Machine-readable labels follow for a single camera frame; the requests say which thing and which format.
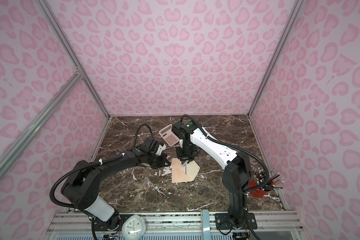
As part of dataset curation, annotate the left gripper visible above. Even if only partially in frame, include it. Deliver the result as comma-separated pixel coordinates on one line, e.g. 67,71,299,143
148,152,173,168

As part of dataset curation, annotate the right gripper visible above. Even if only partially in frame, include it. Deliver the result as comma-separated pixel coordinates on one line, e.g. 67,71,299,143
175,141,198,164

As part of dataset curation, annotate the peach envelope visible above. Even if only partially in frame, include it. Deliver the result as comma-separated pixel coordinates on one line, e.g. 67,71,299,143
171,158,200,183

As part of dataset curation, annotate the white glue stick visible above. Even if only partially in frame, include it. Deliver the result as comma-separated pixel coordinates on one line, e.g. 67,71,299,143
181,161,188,174

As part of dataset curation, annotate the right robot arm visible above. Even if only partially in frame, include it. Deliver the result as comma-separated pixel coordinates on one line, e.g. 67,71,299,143
172,121,252,229

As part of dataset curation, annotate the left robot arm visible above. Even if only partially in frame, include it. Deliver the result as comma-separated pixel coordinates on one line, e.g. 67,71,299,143
50,137,170,231

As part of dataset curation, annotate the pink calculator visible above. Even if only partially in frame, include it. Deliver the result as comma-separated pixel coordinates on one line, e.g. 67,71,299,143
159,124,179,147

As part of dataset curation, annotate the light blue tape strip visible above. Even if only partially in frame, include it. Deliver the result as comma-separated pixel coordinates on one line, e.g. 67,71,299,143
201,210,212,240

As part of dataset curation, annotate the white desk clock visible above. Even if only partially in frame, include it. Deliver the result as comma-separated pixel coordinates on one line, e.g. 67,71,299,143
122,215,147,240

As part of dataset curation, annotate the red pencil cup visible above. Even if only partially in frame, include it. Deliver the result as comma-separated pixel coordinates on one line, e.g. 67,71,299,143
249,168,284,199

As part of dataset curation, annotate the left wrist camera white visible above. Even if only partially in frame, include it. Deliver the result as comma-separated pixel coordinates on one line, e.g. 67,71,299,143
156,145,167,156

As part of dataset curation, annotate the right black cable conduit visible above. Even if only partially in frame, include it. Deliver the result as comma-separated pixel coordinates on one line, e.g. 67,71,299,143
179,114,271,240

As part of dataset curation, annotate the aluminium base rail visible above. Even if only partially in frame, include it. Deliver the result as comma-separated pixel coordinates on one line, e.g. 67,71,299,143
44,211,307,240

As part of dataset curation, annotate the aluminium diagonal frame bar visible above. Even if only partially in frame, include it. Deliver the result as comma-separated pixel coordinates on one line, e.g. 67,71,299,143
0,71,82,180

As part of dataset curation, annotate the aluminium frame strut right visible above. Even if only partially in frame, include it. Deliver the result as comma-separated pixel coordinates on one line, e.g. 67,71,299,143
247,0,307,119

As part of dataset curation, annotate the aluminium frame strut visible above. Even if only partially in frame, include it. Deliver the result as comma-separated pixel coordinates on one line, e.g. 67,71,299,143
34,0,111,120
247,0,307,119

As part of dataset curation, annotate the aluminium frame strut left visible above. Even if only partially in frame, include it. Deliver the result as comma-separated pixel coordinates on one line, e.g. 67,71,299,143
34,0,111,120

